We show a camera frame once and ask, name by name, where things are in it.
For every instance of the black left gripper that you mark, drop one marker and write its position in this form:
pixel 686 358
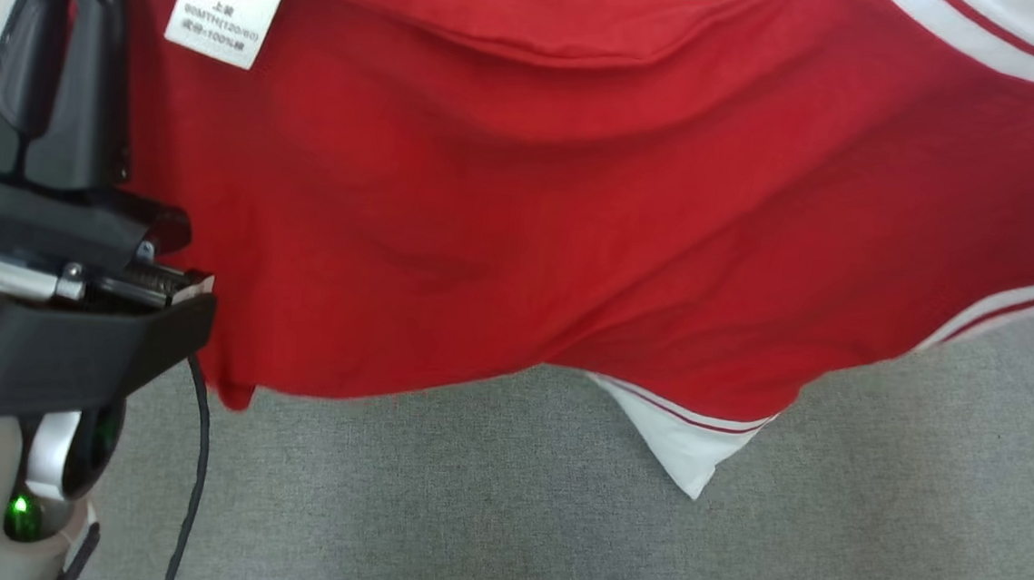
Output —
pixel 40 339

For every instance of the red shirt with white trim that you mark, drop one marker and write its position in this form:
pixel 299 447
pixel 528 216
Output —
pixel 531 218

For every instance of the grey fabric sofa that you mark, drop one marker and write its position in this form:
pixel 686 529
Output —
pixel 464 523

